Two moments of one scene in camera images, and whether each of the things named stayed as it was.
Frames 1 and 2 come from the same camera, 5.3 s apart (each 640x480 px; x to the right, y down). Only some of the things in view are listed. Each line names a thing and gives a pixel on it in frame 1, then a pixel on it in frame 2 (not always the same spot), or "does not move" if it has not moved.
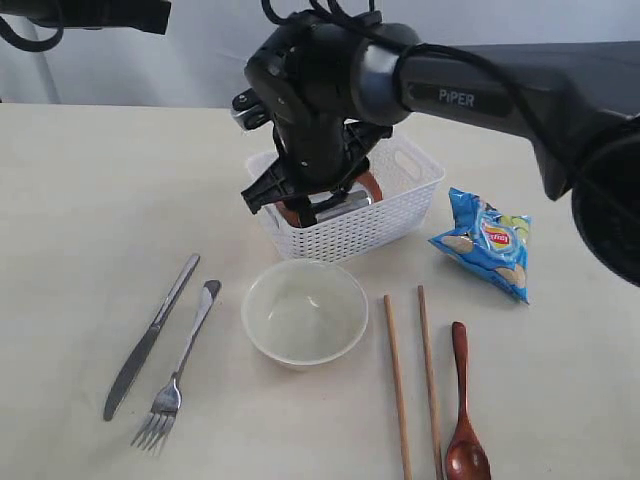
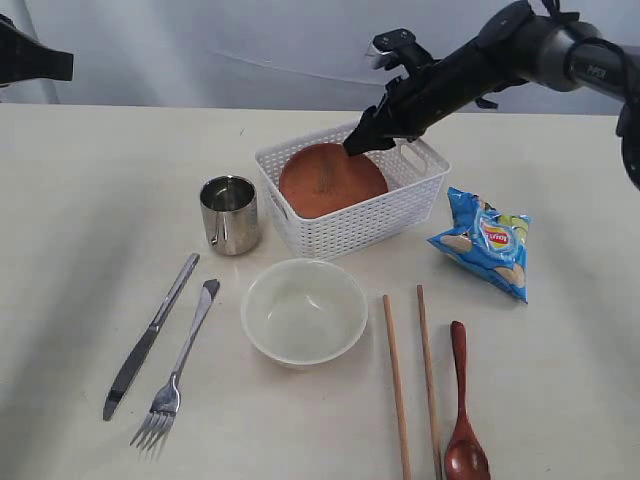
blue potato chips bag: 492,244 does not move
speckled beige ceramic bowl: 305,311 does not move
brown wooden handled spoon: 466,456 does not move
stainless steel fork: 156,429 does not move
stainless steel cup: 357,200 -> 229,206
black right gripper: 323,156 -> 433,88
